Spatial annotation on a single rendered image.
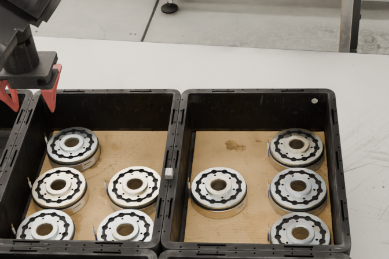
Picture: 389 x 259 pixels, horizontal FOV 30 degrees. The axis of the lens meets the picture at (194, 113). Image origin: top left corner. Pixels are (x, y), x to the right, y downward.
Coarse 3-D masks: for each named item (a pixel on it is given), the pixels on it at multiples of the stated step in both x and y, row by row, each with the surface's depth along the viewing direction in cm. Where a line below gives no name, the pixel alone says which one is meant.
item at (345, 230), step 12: (180, 108) 140; (336, 108) 137; (180, 120) 137; (336, 120) 134; (180, 132) 134; (336, 132) 132; (180, 144) 132; (336, 144) 129; (180, 156) 130; (336, 156) 129; (336, 168) 125; (336, 180) 123; (168, 192) 123; (168, 204) 121; (168, 216) 121; (168, 228) 117; (348, 228) 115; (168, 240) 115; (348, 240) 113; (324, 252) 112; (336, 252) 112; (348, 252) 113
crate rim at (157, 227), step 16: (32, 96) 146; (176, 96) 143; (32, 112) 142; (176, 112) 139; (176, 128) 136; (16, 144) 135; (16, 160) 132; (0, 192) 126; (160, 192) 124; (160, 208) 121; (160, 224) 118; (0, 240) 118; (16, 240) 118; (32, 240) 117; (48, 240) 117; (64, 240) 117; (80, 240) 117; (96, 240) 116; (112, 240) 116; (160, 240) 116
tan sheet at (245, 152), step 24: (216, 144) 146; (240, 144) 146; (264, 144) 145; (192, 168) 141; (240, 168) 140; (264, 168) 140; (264, 192) 135; (192, 216) 132; (240, 216) 131; (264, 216) 131; (192, 240) 128; (216, 240) 127; (240, 240) 127; (264, 240) 127
